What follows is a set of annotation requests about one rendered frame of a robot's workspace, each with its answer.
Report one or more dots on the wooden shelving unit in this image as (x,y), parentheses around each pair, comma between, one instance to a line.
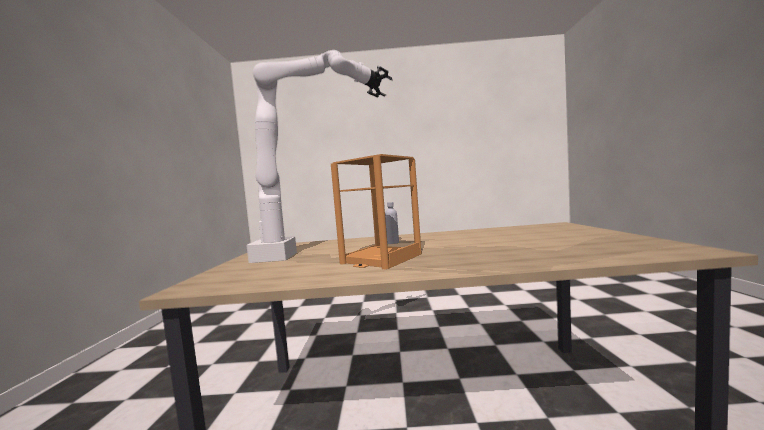
(378,255)

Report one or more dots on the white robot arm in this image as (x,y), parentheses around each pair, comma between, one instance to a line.
(266,128)

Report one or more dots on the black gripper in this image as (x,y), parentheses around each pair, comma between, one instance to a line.
(377,80)

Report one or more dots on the grey bottle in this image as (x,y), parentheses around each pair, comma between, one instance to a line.
(391,224)

